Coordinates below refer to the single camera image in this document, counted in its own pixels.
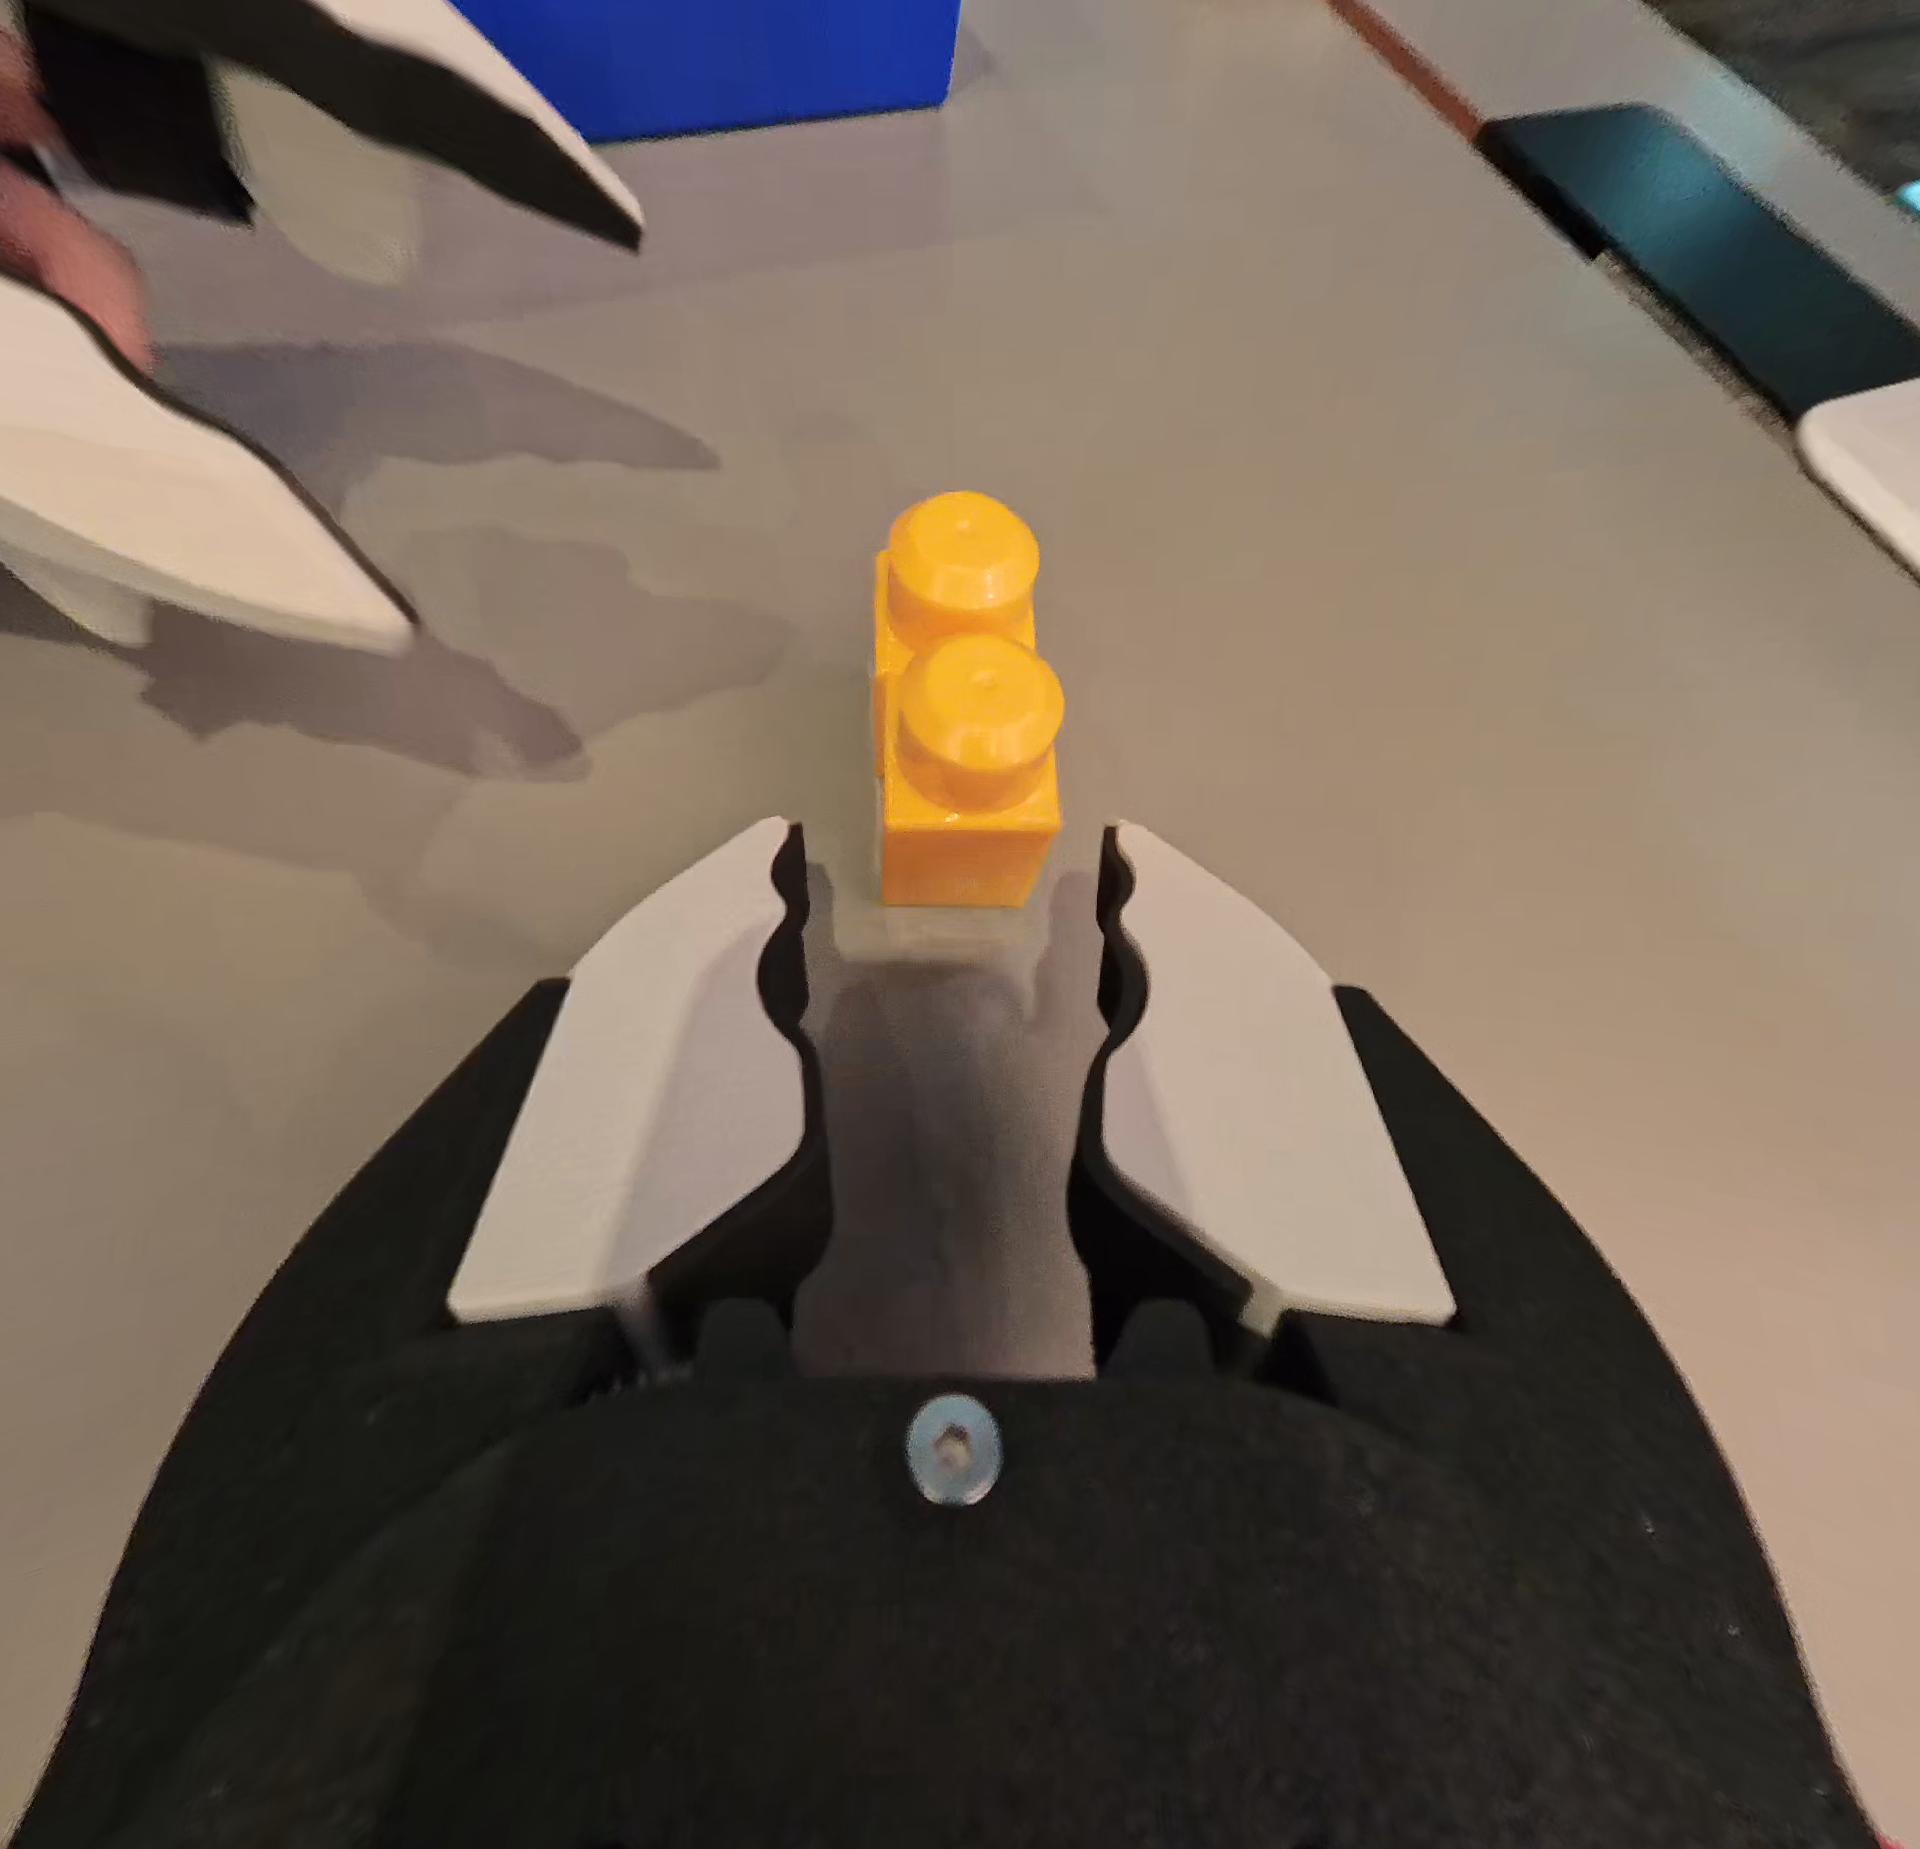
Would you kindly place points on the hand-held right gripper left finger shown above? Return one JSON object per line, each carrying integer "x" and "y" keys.
{"x": 630, "y": 1130}

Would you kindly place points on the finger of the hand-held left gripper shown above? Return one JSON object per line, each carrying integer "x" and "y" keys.
{"x": 389, "y": 20}
{"x": 150, "y": 499}

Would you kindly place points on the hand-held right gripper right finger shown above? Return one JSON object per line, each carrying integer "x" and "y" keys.
{"x": 1261, "y": 1130}

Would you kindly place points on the yellow mega block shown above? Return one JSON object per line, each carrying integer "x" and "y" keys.
{"x": 968, "y": 815}

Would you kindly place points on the person's left hand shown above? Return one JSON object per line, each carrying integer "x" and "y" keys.
{"x": 45, "y": 216}

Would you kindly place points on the white flat object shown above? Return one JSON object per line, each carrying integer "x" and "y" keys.
{"x": 1877, "y": 470}

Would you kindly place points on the dark tablet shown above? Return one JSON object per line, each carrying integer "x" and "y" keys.
{"x": 1713, "y": 228}

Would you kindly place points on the blue storage bin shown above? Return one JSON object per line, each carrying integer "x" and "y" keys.
{"x": 688, "y": 20}

